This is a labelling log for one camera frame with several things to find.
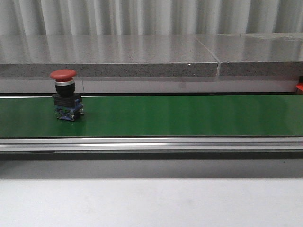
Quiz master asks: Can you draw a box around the red mushroom push button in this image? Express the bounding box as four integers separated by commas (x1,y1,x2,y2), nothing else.
50,69,84,121

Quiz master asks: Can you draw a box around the grey stone slab left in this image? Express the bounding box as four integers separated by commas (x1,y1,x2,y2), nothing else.
0,35,217,78

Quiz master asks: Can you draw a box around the grey stone slab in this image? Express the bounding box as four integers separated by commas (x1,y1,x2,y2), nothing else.
0,35,217,78
196,34,303,80

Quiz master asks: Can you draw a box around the green conveyor belt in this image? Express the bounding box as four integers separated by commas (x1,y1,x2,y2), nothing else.
0,95,303,138

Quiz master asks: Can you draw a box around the grey stone slab right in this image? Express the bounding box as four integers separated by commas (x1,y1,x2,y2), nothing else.
196,34,303,80

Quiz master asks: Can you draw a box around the red plastic tray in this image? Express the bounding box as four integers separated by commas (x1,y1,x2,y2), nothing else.
295,83,303,95

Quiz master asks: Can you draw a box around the white pleated curtain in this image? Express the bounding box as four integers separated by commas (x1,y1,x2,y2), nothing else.
0,0,303,35

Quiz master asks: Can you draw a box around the aluminium conveyor side rail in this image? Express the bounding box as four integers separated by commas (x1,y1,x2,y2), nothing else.
0,136,303,154

